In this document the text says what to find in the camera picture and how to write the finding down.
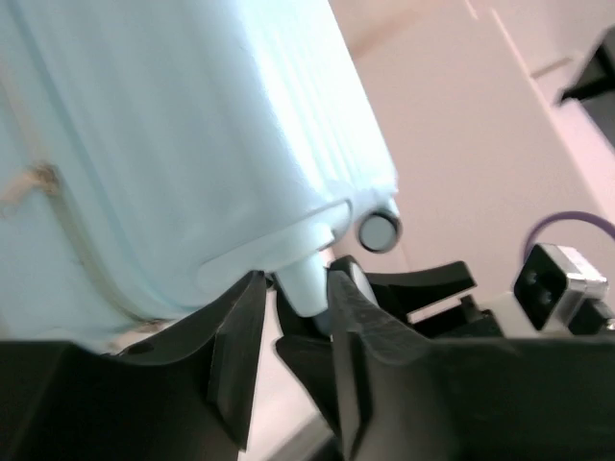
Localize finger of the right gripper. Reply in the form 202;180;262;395
363;261;477;326

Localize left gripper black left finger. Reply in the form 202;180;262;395
1;272;267;460

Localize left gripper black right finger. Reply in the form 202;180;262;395
328;272;614;460

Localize light blue hard-shell suitcase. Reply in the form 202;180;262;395
1;1;402;352

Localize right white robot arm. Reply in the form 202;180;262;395
357;25;614;336

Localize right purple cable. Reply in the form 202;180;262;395
521;210;615;258

